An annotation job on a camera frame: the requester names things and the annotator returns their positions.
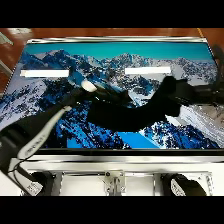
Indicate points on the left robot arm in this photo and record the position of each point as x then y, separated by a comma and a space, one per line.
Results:
26, 133

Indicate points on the dark green shirt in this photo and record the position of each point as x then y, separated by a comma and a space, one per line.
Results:
133, 115

